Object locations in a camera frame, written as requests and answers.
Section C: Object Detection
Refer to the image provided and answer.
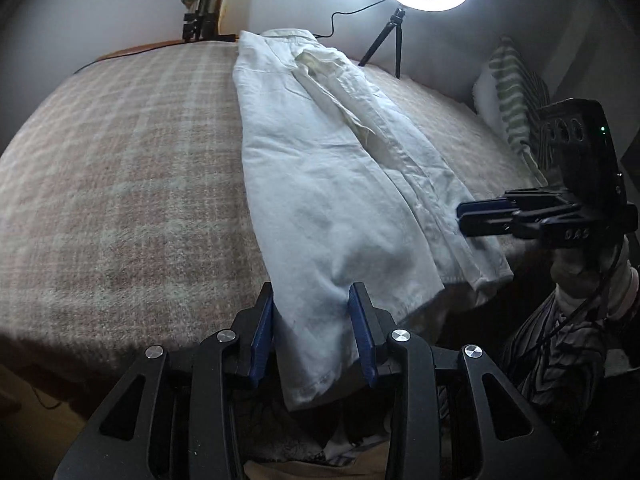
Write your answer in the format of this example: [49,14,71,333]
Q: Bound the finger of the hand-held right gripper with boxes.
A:
[459,212,526,240]
[456,199,521,218]

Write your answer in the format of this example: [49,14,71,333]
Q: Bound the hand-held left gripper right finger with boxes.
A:
[347,282,581,480]

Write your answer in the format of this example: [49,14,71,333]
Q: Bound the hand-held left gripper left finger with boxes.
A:
[52,282,276,480]

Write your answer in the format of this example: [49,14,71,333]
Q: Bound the white trousers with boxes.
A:
[232,29,516,412]

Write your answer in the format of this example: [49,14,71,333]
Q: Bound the person's right hand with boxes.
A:
[549,246,603,311]

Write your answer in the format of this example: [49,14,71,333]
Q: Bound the green striped pillow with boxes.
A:
[472,36,551,186]

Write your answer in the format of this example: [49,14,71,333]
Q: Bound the zebra striped clothing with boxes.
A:
[500,290,631,411]

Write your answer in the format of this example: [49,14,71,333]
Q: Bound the black tripod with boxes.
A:
[358,7,407,80]

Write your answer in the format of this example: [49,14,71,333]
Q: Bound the plaid blanket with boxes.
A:
[0,40,543,376]

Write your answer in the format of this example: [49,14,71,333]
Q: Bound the orange bed sheet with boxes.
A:
[75,39,186,73]

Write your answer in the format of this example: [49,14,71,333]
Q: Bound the black stand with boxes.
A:
[181,0,236,43]

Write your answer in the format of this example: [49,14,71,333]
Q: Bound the black cable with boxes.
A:
[314,0,401,40]

